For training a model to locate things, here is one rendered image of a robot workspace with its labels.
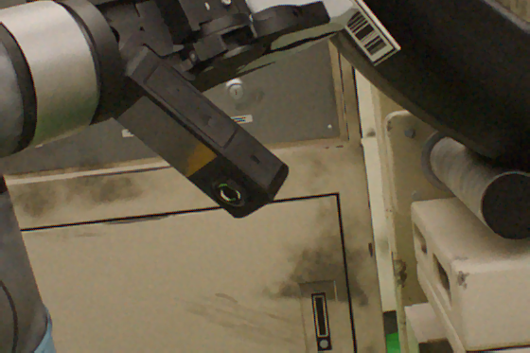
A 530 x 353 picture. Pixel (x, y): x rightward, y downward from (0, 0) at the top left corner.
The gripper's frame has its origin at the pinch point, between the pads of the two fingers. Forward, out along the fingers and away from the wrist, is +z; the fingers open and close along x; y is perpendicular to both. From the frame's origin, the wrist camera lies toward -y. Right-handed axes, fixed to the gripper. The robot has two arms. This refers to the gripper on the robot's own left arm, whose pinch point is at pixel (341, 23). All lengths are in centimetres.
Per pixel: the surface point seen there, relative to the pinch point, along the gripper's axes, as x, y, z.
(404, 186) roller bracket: 28.8, -9.8, 25.4
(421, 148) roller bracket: 26.4, -7.3, 27.4
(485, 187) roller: 1.0, -13.5, 6.4
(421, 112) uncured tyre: 3.2, -6.9, 6.2
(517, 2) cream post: 17.8, 1.4, 38.7
